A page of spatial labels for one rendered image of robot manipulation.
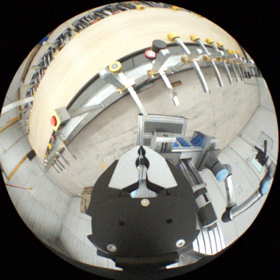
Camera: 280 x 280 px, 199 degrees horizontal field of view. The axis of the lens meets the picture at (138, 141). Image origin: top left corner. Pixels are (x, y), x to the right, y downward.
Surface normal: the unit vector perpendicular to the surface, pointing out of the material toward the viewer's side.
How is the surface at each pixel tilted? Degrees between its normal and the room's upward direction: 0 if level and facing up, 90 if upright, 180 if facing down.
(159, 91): 0
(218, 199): 90
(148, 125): 0
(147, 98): 0
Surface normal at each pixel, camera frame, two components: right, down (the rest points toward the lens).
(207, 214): -0.70, -0.63
